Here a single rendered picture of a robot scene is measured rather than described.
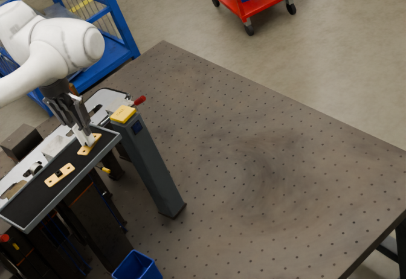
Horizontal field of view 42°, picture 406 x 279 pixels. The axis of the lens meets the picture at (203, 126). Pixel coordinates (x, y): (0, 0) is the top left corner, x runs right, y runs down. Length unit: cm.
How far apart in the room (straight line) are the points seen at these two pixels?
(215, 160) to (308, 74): 157
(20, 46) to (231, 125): 105
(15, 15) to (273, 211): 99
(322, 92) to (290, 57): 46
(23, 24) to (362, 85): 234
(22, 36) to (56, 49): 14
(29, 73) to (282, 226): 94
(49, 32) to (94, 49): 10
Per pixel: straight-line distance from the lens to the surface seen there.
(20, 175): 188
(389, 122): 300
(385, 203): 172
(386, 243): 221
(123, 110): 160
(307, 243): 166
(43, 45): 118
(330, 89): 327
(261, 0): 393
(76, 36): 117
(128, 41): 390
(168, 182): 177
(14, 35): 130
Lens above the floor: 204
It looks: 39 degrees down
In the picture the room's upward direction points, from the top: 22 degrees counter-clockwise
